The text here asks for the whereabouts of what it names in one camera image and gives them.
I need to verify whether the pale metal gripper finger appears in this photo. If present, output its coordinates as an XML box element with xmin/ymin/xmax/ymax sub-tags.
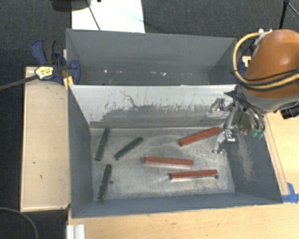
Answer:
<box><xmin>205</xmin><ymin>97</ymin><xmax>232</xmax><ymax>120</ymax></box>
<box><xmin>212</xmin><ymin>130</ymin><xmax>237</xmax><ymax>155</ymax></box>

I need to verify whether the dark green flat block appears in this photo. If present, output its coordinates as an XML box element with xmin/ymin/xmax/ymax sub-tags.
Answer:
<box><xmin>94</xmin><ymin>128</ymin><xmax>111</xmax><ymax>162</ymax></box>
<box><xmin>97</xmin><ymin>163</ymin><xmax>113</xmax><ymax>201</ymax></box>
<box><xmin>114</xmin><ymin>136</ymin><xmax>144</xmax><ymax>161</ymax></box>

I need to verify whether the red-brown flat block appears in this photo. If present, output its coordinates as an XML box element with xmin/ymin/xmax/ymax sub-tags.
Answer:
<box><xmin>142</xmin><ymin>155</ymin><xmax>194</xmax><ymax>170</ymax></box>
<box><xmin>178</xmin><ymin>126</ymin><xmax>223</xmax><ymax>147</ymax></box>
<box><xmin>168</xmin><ymin>169</ymin><xmax>219</xmax><ymax>183</ymax></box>

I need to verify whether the grey metal bin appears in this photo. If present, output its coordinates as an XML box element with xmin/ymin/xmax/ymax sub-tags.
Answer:
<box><xmin>65</xmin><ymin>28</ymin><xmax>284</xmax><ymax>219</ymax></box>

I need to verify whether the black cylinder on white bracket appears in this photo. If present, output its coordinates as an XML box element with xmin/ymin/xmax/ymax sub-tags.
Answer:
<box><xmin>274</xmin><ymin>99</ymin><xmax>299</xmax><ymax>120</ymax></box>

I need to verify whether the pale wood board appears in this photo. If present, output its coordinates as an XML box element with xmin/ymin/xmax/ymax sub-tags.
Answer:
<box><xmin>19</xmin><ymin>66</ymin><xmax>72</xmax><ymax>213</ymax></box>

